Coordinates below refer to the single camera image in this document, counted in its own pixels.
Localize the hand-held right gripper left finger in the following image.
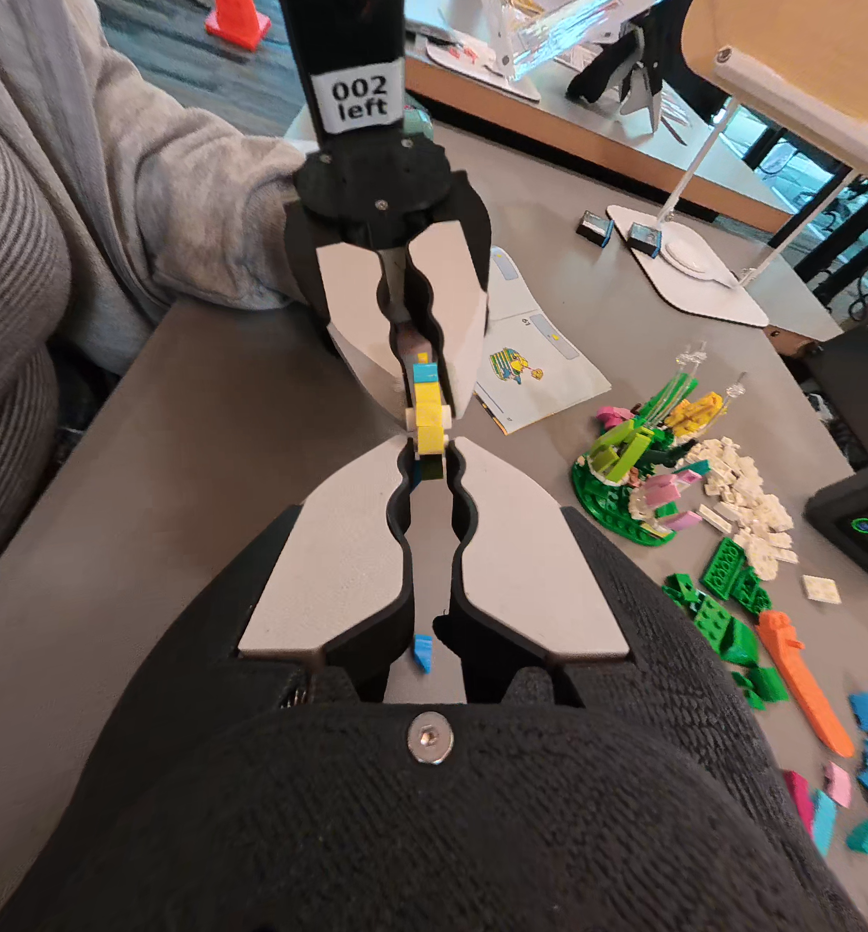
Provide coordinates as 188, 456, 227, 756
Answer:
239, 435, 415, 655

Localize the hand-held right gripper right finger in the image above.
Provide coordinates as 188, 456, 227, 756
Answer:
447, 437, 633, 665

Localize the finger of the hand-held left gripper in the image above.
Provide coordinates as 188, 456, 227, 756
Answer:
403, 220, 491, 421
315, 244, 407, 425

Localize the striped brick fish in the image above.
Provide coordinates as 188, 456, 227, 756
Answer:
403, 351, 458, 482

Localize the person's left forearm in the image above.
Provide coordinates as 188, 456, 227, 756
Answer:
0, 0, 311, 376

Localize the grey desk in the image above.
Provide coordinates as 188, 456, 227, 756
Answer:
0, 120, 868, 932

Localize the instruction booklet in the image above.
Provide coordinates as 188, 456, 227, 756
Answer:
472, 246, 613, 436

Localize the green brick plant model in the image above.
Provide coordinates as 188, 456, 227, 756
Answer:
571, 342, 748, 547

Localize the white stand base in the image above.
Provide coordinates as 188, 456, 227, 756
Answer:
425, 29, 544, 99

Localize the pile of green bricks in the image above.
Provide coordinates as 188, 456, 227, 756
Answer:
662, 536, 790, 711

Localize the orange cone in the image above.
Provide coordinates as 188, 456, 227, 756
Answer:
204, 0, 273, 50

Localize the wooden-edged table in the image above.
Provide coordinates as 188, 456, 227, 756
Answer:
403, 0, 799, 234

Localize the pile of white bricks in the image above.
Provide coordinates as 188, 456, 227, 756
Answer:
696, 435, 799, 583

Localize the clear plastic case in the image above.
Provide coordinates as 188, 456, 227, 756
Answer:
488, 0, 661, 77

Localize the white stand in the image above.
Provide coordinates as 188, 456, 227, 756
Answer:
607, 98, 865, 329

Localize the black and white tool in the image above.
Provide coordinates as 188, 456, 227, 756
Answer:
565, 22, 668, 135

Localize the orange brick separator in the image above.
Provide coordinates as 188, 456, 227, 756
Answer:
756, 610, 856, 758

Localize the black device with green rings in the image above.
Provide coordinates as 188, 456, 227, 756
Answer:
804, 459, 868, 587

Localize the black case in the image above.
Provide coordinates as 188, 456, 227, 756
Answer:
805, 313, 868, 467

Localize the wooden board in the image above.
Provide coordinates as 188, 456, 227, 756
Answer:
682, 0, 868, 172

